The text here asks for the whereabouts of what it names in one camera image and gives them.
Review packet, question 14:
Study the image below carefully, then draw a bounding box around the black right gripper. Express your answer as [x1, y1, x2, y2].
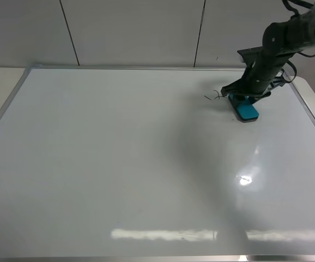
[221, 50, 292, 103]

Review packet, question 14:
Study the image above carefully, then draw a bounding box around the blue whiteboard eraser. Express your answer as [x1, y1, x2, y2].
[228, 94, 259, 123]

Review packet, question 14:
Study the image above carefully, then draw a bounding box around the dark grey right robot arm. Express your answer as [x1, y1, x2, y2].
[221, 1, 315, 102]

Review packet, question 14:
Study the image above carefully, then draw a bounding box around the aluminium framed whiteboard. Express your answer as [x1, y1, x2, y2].
[0, 66, 315, 261]

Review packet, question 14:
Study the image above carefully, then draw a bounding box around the black marker scribble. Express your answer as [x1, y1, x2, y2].
[204, 90, 236, 121]

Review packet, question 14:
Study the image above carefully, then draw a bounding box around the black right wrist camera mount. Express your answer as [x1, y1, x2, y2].
[237, 46, 262, 67]

